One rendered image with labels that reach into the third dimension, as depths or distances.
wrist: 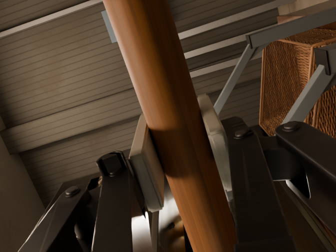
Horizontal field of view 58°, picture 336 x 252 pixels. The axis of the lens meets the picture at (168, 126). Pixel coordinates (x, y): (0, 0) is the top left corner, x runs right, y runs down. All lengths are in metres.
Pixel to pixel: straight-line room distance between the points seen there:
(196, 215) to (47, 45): 3.62
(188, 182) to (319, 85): 0.45
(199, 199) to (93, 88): 3.49
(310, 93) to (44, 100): 3.48
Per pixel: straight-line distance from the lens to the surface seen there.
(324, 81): 0.59
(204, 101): 0.18
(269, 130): 1.68
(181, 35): 3.18
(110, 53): 3.56
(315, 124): 1.18
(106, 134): 3.74
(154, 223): 1.03
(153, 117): 0.15
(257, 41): 1.02
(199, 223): 0.18
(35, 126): 3.79
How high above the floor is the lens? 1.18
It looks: 5 degrees up
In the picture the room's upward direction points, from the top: 107 degrees counter-clockwise
